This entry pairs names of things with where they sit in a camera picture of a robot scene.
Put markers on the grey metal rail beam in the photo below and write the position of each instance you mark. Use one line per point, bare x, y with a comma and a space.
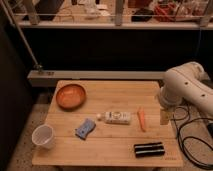
49, 78

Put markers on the black object on shelf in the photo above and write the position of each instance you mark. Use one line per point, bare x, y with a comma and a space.
142, 15

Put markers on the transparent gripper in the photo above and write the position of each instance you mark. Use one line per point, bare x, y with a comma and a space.
165, 116

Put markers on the white plastic cup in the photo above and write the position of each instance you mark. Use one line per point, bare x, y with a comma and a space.
43, 136

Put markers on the diagonal metal pole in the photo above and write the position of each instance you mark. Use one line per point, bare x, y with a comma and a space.
37, 66

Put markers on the orange ceramic bowl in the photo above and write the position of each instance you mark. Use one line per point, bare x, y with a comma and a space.
70, 96

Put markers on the black striped eraser block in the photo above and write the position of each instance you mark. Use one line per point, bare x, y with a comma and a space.
149, 149

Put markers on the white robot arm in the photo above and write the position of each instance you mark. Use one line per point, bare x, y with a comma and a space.
184, 82

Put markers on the wooden table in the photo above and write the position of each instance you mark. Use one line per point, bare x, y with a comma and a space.
110, 144

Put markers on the orange carrot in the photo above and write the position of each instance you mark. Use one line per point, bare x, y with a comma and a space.
141, 117

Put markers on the red object on shelf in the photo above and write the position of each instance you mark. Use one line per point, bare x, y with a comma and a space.
164, 13

